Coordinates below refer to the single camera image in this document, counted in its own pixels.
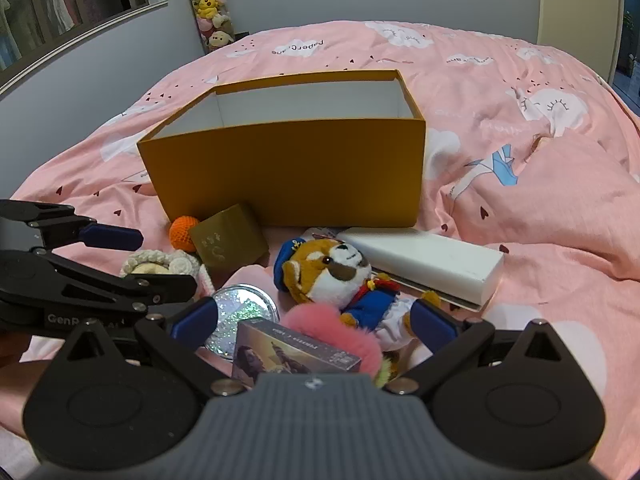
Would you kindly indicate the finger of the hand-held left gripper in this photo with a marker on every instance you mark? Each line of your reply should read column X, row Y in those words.
column 112, row 236
column 125, row 287

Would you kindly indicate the pink fluffy pom-pom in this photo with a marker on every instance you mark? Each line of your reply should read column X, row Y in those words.
column 320, row 325

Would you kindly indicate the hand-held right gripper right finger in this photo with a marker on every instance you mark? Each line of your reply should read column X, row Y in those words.
column 432, row 320

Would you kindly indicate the hanging plush toys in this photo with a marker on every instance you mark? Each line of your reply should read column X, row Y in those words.
column 207, row 5

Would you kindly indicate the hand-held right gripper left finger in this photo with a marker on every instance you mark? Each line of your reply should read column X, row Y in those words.
column 192, row 317

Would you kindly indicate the round glitter disc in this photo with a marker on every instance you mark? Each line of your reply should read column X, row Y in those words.
column 240, row 305

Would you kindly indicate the sailor fox plush toy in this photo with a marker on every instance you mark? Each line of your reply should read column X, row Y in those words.
column 325, row 270

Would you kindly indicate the glass wardrobe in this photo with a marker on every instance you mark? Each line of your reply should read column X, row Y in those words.
column 60, row 5

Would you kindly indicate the cream door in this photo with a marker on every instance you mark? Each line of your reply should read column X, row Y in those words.
column 575, row 20

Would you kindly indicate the white rectangular case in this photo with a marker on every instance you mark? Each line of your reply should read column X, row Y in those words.
column 425, row 260

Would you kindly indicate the small gold box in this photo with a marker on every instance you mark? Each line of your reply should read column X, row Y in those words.
column 225, row 245

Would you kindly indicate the dark printed card box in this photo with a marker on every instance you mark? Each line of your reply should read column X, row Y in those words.
column 290, row 355

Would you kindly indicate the yellow cardboard box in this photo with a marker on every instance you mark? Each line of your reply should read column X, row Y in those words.
column 280, row 175

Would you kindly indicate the orange crochet ball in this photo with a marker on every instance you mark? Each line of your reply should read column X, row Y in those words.
column 181, row 234

